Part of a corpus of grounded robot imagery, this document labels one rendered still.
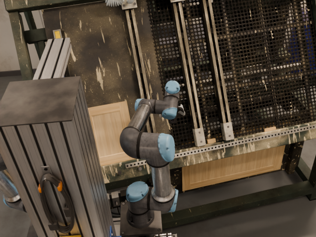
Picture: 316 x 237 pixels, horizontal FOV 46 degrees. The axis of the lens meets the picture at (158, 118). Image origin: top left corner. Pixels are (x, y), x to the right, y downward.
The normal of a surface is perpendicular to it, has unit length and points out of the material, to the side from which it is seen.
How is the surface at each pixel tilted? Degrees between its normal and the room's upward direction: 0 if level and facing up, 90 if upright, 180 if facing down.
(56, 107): 0
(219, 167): 90
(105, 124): 56
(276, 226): 0
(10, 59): 90
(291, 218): 0
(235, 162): 90
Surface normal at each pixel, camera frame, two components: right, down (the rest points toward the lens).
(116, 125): 0.15, 0.05
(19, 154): 0.06, 0.62
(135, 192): -0.18, -0.78
